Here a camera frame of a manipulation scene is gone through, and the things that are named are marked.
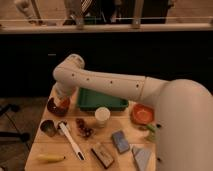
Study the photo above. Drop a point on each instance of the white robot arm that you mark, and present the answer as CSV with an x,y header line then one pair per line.
x,y
183,111

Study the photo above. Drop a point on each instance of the white plastic cup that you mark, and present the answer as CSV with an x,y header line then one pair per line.
x,y
102,115

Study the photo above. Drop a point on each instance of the grey blue cloth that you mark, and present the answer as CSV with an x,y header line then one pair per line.
x,y
141,157

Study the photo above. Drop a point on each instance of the wooden block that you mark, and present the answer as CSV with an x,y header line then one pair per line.
x,y
103,155

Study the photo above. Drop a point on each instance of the white handled kitchen tool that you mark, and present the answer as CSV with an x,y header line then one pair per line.
x,y
74,145

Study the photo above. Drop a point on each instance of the dark dried fruit cluster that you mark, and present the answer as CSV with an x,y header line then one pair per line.
x,y
83,129

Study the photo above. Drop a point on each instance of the dark red bowl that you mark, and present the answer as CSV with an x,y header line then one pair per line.
x,y
53,107

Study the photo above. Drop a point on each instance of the person in dark clothes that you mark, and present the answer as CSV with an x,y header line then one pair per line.
x,y
122,11

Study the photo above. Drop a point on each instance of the orange bowl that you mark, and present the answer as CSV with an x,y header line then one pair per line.
x,y
142,114

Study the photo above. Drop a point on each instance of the green plastic tray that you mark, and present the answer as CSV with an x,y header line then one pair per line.
x,y
89,100

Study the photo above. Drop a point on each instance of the black chair base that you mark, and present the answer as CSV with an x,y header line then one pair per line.
x,y
24,137

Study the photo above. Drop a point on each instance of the blue sponge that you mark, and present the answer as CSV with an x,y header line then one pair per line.
x,y
120,141

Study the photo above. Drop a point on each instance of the metal cup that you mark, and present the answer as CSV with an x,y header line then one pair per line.
x,y
48,128

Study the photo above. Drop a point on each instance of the yellow banana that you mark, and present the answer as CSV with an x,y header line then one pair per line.
x,y
50,158

